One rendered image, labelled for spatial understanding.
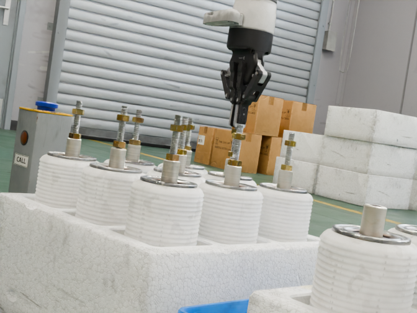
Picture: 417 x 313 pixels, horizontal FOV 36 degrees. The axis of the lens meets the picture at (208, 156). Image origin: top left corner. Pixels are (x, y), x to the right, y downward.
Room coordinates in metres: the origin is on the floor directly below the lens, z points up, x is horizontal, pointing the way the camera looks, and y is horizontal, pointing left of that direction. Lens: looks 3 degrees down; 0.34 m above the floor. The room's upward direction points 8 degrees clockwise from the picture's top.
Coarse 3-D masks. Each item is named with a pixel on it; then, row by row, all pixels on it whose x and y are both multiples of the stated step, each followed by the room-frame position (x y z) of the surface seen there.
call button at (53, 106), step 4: (36, 104) 1.15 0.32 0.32; (40, 104) 1.15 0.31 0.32; (44, 104) 1.14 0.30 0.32; (48, 104) 1.15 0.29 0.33; (52, 104) 1.15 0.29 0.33; (56, 104) 1.16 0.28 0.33; (40, 108) 1.15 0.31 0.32; (44, 108) 1.15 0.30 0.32; (48, 108) 1.15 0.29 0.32; (52, 108) 1.15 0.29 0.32; (56, 108) 1.16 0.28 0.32
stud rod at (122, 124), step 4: (124, 108) 0.92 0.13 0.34; (120, 112) 0.92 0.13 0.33; (124, 112) 0.92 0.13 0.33; (120, 120) 0.92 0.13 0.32; (120, 124) 0.92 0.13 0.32; (124, 124) 0.92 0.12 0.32; (120, 128) 0.92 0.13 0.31; (124, 128) 0.93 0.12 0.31; (120, 132) 0.92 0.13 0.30; (120, 136) 0.92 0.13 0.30; (120, 140) 0.92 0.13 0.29; (120, 148) 0.92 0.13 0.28
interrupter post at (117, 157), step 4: (112, 148) 0.92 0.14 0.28; (116, 148) 0.92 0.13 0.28; (112, 152) 0.92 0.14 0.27; (116, 152) 0.92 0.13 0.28; (120, 152) 0.92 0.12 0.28; (124, 152) 0.92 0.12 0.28; (112, 156) 0.92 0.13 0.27; (116, 156) 0.92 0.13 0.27; (120, 156) 0.92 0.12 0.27; (124, 156) 0.92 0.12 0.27; (112, 160) 0.92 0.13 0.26; (116, 160) 0.92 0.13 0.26; (120, 160) 0.92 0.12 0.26; (124, 160) 0.92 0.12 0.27; (112, 164) 0.92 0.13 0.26; (116, 164) 0.92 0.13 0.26; (120, 164) 0.92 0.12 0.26; (124, 164) 0.93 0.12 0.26; (116, 168) 0.92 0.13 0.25; (120, 168) 0.92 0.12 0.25
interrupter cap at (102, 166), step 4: (92, 164) 0.91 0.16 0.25; (96, 164) 0.93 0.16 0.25; (100, 164) 0.93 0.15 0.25; (104, 164) 0.94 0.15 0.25; (108, 164) 0.96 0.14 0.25; (100, 168) 0.89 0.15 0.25; (104, 168) 0.89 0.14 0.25; (108, 168) 0.89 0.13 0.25; (112, 168) 0.89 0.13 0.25; (124, 168) 0.94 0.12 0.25; (128, 168) 0.94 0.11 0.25; (132, 168) 0.94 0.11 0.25; (136, 168) 0.95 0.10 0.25; (120, 172) 0.89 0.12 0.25; (124, 172) 0.89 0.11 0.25; (128, 172) 0.90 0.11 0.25; (132, 172) 0.90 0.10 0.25; (136, 172) 0.91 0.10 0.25; (140, 172) 0.92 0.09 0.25
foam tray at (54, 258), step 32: (0, 224) 1.00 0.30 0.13; (32, 224) 0.93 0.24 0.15; (64, 224) 0.87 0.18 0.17; (0, 256) 0.99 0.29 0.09; (32, 256) 0.92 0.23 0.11; (64, 256) 0.86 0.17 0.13; (96, 256) 0.81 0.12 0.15; (128, 256) 0.76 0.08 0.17; (160, 256) 0.74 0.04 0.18; (192, 256) 0.78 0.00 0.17; (224, 256) 0.82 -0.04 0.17; (256, 256) 0.86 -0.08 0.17; (288, 256) 0.91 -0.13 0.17; (0, 288) 0.98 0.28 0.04; (32, 288) 0.91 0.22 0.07; (64, 288) 0.85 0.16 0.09; (96, 288) 0.80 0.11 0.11; (128, 288) 0.76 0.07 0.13; (160, 288) 0.75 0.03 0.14; (192, 288) 0.78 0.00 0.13; (224, 288) 0.82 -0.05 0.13; (256, 288) 0.87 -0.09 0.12
